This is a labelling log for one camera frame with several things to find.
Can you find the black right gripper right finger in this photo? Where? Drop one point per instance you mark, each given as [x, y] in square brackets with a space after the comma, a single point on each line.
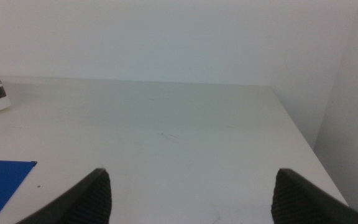
[300, 202]

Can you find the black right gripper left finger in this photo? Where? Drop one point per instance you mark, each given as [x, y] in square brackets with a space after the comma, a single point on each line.
[85, 202]

